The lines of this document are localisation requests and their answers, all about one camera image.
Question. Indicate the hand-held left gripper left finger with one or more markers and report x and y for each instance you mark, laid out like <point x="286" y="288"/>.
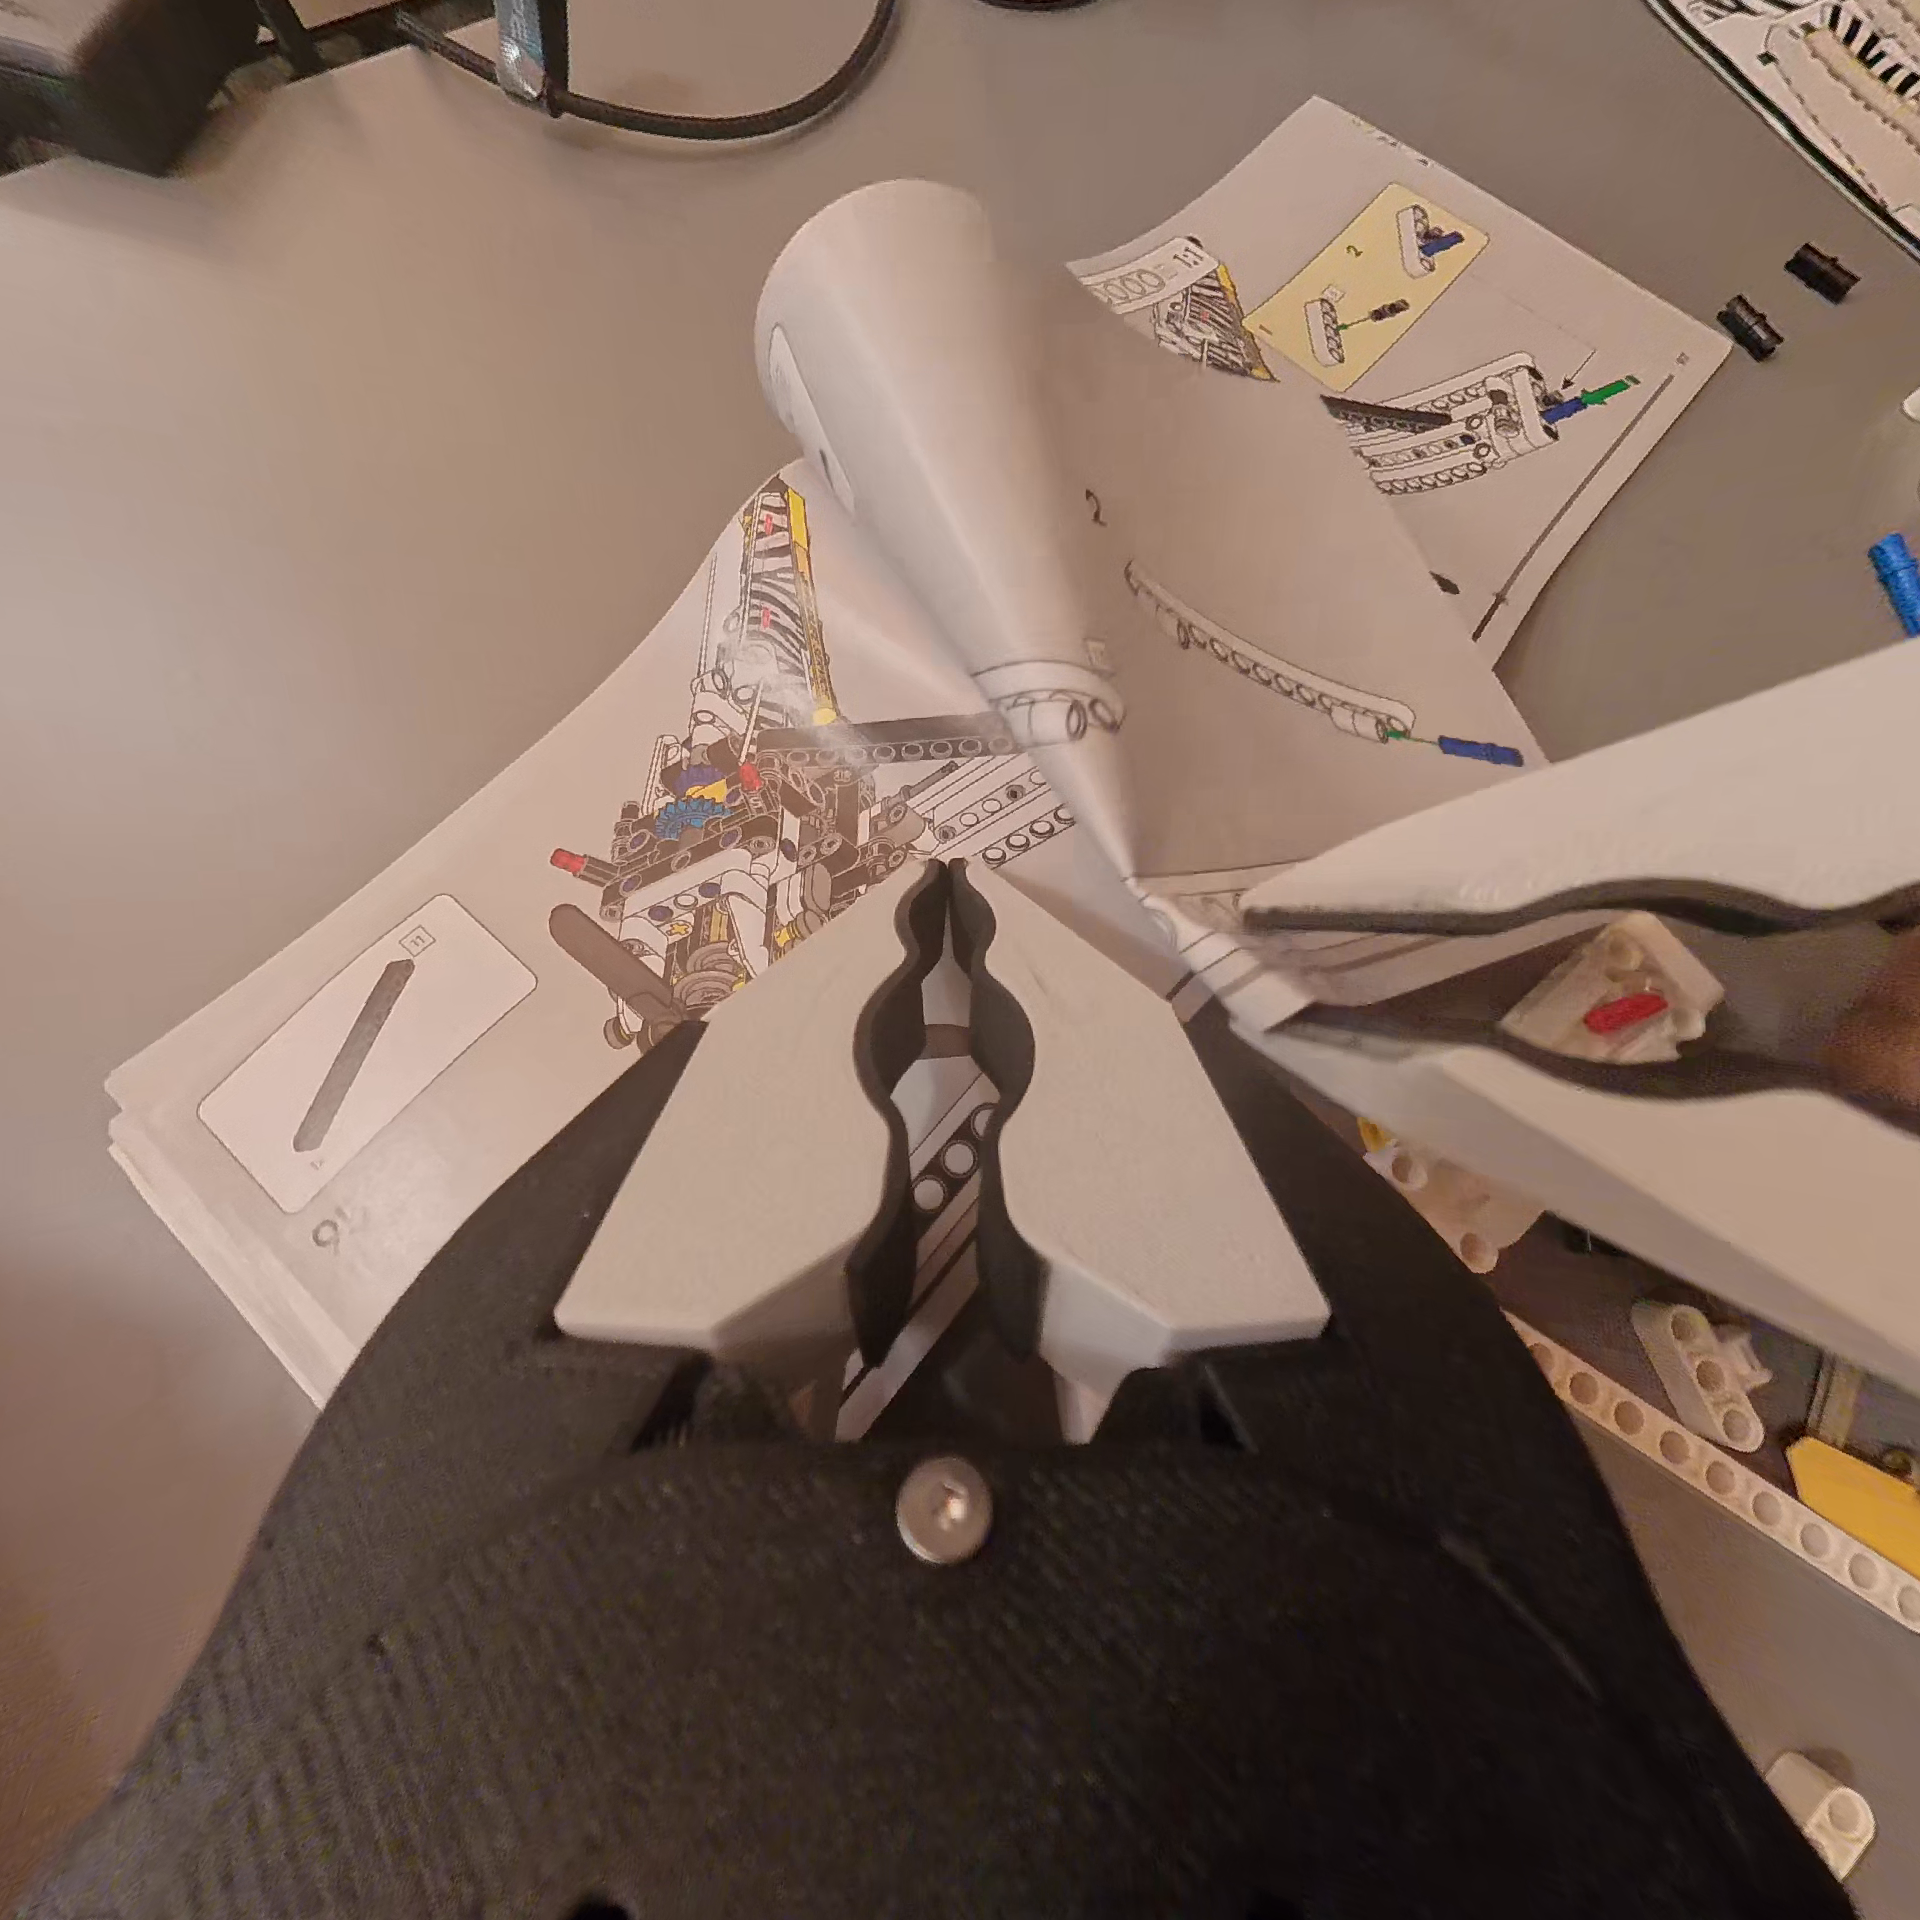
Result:
<point x="721" y="1186"/>

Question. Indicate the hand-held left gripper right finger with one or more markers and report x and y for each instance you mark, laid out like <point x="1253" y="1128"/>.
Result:
<point x="1154" y="1186"/>

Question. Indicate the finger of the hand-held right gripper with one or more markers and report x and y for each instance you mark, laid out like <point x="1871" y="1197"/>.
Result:
<point x="1679" y="797"/>
<point x="1679" y="1173"/>

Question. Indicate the white lego assembly red pin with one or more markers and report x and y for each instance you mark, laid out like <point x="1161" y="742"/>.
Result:
<point x="1577" y="976"/>

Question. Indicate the lego instruction booklet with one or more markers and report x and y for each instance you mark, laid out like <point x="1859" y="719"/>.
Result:
<point x="452" y="976"/>

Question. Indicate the short white lego beam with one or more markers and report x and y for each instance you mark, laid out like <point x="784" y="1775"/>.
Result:
<point x="1704" y="1371"/>

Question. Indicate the white lego connector piece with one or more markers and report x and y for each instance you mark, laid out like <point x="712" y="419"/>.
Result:
<point x="1454" y="1217"/>

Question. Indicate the long white lego beam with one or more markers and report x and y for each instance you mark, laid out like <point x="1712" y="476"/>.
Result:
<point x="1696" y="1462"/>

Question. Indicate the blue lego pin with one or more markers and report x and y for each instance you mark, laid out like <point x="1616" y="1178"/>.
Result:
<point x="1898" y="577"/>

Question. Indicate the yellow lego piece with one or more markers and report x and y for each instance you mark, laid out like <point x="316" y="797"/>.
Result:
<point x="1854" y="1499"/>

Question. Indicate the black lego pin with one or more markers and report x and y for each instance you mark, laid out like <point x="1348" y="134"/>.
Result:
<point x="1824" y="270"/>
<point x="1752" y="326"/>

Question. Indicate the small white lego piece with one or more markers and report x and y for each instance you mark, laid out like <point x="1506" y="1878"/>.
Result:
<point x="1821" y="1807"/>

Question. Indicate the black white printed sheet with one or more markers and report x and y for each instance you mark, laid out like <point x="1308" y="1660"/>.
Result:
<point x="1831" y="91"/>

